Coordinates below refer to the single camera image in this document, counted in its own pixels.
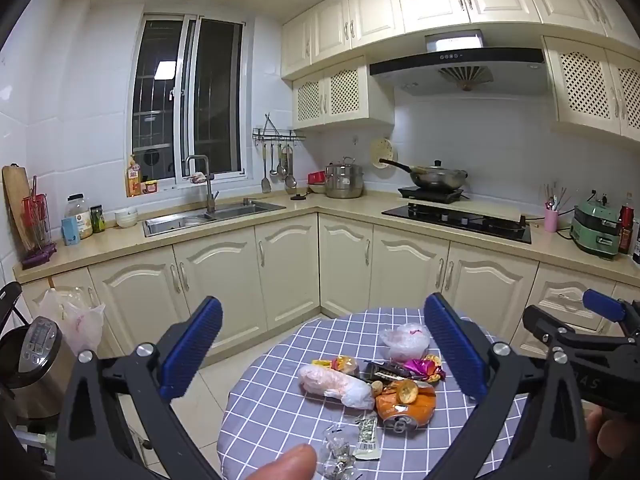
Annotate black gold snack packet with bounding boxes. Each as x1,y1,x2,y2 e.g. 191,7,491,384
362,360,413,383

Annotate range hood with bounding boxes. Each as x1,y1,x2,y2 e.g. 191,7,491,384
369,30,548,97

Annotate sliding window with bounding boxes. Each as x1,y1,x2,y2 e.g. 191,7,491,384
131,14,247,188

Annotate person's right hand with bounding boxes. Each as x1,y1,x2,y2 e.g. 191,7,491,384
586,406,640,460

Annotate white plastic bag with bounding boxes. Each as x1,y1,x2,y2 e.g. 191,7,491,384
378,323,432,362

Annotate cream base cabinets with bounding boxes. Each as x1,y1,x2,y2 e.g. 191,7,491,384
14,195,640,361

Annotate small lattice door cabinet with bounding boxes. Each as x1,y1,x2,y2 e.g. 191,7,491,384
291,57,396,131

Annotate orange drink can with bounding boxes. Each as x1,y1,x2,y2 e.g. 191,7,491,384
375,381,437,434

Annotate hanging plastic bag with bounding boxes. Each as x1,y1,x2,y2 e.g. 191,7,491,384
37,286,107,356

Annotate orange peel piece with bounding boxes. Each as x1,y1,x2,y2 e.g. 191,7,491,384
395,379,420,405

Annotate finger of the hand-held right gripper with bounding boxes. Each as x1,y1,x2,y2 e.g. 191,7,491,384
522,304,582,352
582,289,640,335

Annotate red purple utensil rack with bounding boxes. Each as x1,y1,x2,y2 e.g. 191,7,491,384
21,176,57,270

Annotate dark sauce bottle red cap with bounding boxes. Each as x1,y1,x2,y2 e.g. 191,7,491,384
618,193,636,255

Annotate bundle of chopsticks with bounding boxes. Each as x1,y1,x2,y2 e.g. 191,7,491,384
542,182,568,211

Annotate blue carton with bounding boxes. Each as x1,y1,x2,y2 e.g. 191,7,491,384
61,216,81,247

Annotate black folding chair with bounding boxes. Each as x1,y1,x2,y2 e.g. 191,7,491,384
0,281,31,331

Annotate black gas stove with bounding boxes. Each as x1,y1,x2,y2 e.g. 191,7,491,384
381,203,532,245

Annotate cream upper cabinets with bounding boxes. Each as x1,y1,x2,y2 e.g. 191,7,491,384
280,0,640,81

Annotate bread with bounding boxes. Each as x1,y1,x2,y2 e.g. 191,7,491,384
298,362,376,409

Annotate clear plastic wrapper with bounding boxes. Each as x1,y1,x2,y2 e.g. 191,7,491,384
320,422,358,478

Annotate yellow snack wrapper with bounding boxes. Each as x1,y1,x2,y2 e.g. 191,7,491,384
312,355,360,376

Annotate steel steamer pot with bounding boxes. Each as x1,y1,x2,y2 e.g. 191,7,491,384
325,156,363,199

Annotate black induction cooker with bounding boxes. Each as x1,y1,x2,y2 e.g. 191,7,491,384
398,186,465,205

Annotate purple candy wrapper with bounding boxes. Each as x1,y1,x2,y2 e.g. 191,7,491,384
402,355,447,385

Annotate large lattice door cabinet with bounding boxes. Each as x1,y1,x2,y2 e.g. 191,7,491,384
542,35,640,143

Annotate steel wok with lid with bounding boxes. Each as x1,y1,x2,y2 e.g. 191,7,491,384
378,158,468,190

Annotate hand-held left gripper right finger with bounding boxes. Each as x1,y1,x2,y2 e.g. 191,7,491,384
424,292,593,480

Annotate cream round strainer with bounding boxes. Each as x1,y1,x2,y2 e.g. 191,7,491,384
370,137,395,168

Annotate steel rice cooker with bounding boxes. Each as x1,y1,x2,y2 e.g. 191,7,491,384
0,317,76,421

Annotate steel double sink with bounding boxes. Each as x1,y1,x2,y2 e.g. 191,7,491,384
142,199,287,238

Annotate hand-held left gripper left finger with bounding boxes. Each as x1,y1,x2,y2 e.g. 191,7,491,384
55,296,226,480

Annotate beige board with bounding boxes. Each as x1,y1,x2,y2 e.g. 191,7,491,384
462,199,531,223

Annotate purple checked tablecloth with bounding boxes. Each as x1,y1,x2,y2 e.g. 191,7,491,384
216,307,531,480

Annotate green electric cooker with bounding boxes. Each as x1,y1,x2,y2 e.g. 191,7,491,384
570,199,623,261

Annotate steel faucet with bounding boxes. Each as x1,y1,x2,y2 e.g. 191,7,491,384
186,155,220,213

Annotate wooden cutting board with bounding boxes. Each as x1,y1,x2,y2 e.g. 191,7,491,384
1,164,38,256

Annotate black wall utensil rack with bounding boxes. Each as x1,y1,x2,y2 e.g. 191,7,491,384
252,114,307,143

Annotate white snack wrapper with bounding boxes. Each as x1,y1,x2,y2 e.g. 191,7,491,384
352,414,382,460

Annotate person's left hand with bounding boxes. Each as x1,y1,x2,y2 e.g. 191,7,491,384
248,444,318,480

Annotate jar with black lid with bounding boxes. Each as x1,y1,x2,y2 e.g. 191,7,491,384
65,194,94,240

